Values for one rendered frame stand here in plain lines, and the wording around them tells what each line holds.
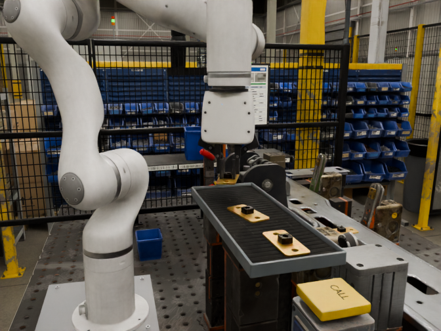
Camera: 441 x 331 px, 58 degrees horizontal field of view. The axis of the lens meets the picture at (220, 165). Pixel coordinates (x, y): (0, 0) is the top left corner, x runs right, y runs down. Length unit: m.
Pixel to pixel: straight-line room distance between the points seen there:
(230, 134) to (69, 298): 0.69
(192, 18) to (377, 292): 0.60
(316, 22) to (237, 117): 1.47
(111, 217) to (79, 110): 0.26
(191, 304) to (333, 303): 0.89
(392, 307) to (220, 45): 0.52
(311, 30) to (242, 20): 1.43
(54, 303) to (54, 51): 0.66
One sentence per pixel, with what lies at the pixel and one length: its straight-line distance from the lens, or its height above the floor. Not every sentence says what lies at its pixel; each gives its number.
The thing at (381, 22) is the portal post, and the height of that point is 2.08.
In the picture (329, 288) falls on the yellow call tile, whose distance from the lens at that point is 0.49.
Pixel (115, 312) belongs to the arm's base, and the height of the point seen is 0.84.
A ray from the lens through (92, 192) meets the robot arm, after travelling 0.88.
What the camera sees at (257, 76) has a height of 1.39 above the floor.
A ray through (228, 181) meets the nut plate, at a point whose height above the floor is 1.20.
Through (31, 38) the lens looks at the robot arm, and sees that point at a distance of 0.96.
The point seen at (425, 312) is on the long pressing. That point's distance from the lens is 0.81.
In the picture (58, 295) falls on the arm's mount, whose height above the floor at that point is 0.80.
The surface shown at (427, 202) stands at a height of 0.26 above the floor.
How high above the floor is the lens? 1.40
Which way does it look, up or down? 13 degrees down
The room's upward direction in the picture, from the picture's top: straight up
